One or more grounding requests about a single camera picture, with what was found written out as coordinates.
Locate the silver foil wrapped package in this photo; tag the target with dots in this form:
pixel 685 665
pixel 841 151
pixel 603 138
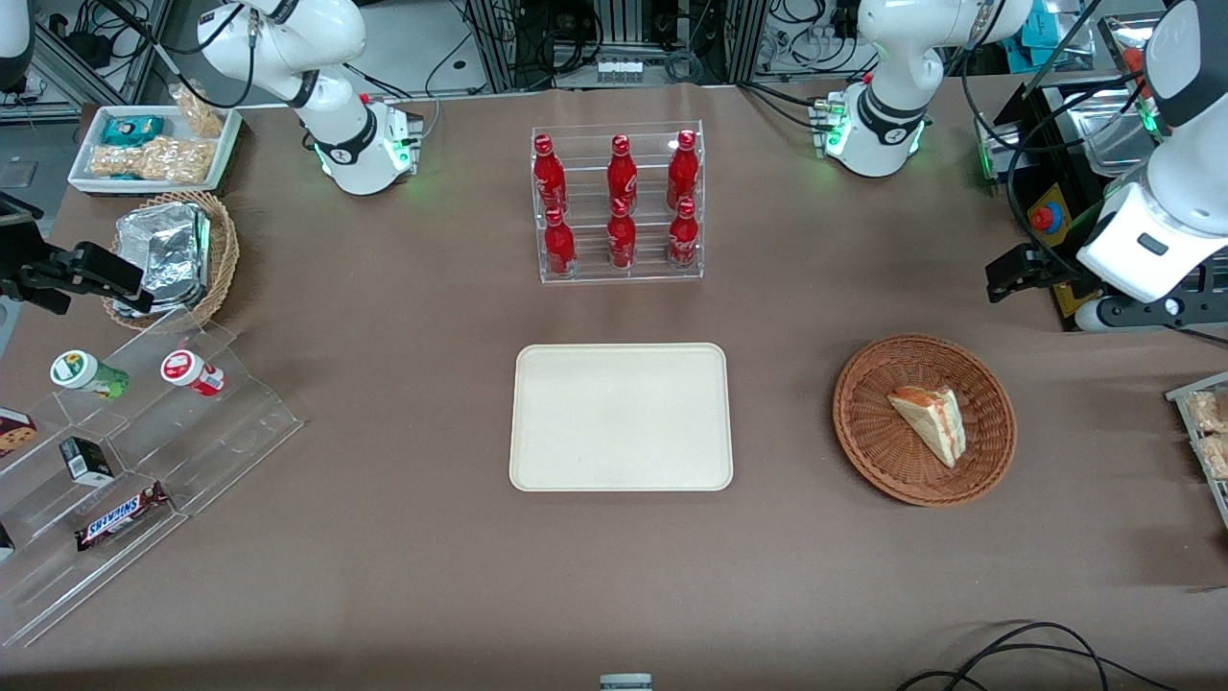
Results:
pixel 163 250

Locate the large clear peanut bag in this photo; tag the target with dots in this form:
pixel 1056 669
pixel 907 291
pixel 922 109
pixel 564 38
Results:
pixel 158 160

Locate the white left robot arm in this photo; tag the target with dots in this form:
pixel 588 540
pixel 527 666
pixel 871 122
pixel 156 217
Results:
pixel 897 58

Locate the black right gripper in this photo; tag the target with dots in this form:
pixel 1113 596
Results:
pixel 21 251

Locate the red lidded drink cup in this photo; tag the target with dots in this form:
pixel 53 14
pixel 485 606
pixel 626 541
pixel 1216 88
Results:
pixel 189 370

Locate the small grey device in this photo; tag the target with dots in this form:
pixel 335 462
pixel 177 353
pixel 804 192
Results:
pixel 625 682

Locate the light tan wicker basket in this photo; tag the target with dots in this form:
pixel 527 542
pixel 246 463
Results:
pixel 226 259

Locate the small clear peanut bag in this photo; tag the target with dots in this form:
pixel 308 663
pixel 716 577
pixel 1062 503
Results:
pixel 200 113

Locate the red emergency stop button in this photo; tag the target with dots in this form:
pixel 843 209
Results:
pixel 1044 218

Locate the clear acrylic bottle rack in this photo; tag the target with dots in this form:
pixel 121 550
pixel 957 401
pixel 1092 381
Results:
pixel 587 154

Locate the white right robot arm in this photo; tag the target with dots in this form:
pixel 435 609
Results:
pixel 288 38

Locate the steel pan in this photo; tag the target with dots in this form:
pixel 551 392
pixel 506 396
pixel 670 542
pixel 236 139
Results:
pixel 1113 130

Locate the teal snack packet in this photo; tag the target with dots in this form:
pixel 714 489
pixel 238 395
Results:
pixel 132 130

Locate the triangular sandwich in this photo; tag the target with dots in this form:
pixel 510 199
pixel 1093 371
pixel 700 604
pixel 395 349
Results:
pixel 935 422

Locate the white rectangular snack tray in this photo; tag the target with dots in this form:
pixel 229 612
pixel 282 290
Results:
pixel 225 154

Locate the small black box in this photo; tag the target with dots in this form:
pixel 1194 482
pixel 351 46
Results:
pixel 88 461

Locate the round brown wicker basket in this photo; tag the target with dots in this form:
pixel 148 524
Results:
pixel 878 441

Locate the red cola bottle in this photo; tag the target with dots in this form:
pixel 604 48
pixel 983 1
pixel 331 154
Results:
pixel 622 175
pixel 683 171
pixel 683 240
pixel 559 248
pixel 547 178
pixel 622 242

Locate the clear acrylic stepped stand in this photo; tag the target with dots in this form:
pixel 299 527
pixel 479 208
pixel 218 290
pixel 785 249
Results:
pixel 221 432

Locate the green lidded drink cup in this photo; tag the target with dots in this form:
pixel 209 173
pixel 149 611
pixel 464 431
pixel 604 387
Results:
pixel 84 372

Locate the grey tray with pastries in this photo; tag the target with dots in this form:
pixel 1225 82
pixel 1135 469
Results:
pixel 1211 499

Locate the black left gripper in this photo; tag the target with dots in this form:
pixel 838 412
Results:
pixel 1053 266

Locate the snickers chocolate bar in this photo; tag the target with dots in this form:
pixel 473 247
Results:
pixel 123 516

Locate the brown cookie box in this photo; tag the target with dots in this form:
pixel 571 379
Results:
pixel 14 432

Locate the beige rectangular tray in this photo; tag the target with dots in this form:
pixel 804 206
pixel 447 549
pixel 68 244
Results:
pixel 619 417

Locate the black food warmer appliance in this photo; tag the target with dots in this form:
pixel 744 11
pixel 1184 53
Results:
pixel 1055 173

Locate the wrapped pastry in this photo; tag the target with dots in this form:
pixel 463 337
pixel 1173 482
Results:
pixel 1216 457
pixel 1211 411

